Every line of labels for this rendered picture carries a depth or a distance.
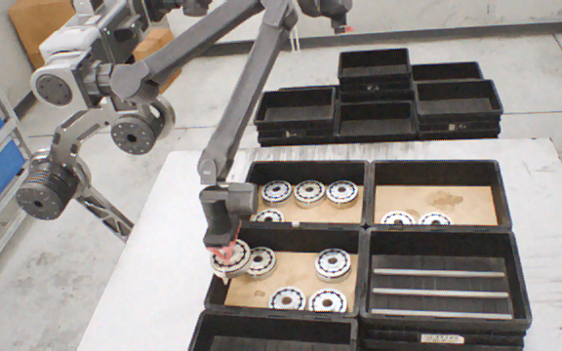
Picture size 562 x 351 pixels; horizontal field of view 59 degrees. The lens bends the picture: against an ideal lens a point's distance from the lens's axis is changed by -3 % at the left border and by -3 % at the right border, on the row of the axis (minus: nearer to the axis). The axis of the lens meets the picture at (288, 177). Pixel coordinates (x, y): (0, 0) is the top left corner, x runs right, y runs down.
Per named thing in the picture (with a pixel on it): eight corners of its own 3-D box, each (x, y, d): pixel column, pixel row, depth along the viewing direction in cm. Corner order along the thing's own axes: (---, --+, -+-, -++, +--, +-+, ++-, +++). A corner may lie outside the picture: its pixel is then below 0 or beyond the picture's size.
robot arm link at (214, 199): (201, 181, 114) (194, 199, 110) (230, 181, 113) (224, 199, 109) (208, 203, 119) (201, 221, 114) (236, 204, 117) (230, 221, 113)
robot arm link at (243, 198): (213, 161, 119) (200, 159, 110) (260, 161, 117) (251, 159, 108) (212, 213, 118) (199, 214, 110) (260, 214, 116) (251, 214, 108)
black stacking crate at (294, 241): (213, 332, 137) (202, 308, 129) (238, 251, 158) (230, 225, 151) (359, 343, 128) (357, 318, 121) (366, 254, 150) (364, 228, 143)
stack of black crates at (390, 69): (342, 142, 304) (337, 76, 275) (344, 114, 326) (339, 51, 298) (411, 140, 296) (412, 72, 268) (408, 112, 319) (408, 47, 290)
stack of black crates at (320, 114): (266, 189, 281) (252, 122, 252) (274, 155, 304) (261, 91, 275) (340, 187, 274) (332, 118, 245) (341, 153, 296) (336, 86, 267)
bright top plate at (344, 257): (311, 274, 141) (311, 273, 141) (319, 248, 149) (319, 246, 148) (346, 279, 139) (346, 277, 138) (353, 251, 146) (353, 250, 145)
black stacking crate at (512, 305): (361, 343, 128) (359, 318, 121) (367, 254, 150) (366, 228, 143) (524, 352, 119) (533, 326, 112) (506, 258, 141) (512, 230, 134)
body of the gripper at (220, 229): (240, 215, 123) (234, 194, 118) (229, 248, 116) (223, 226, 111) (215, 214, 124) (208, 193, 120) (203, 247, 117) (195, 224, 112)
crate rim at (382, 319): (359, 323, 122) (358, 317, 120) (366, 232, 144) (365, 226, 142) (532, 331, 113) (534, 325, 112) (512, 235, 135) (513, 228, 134)
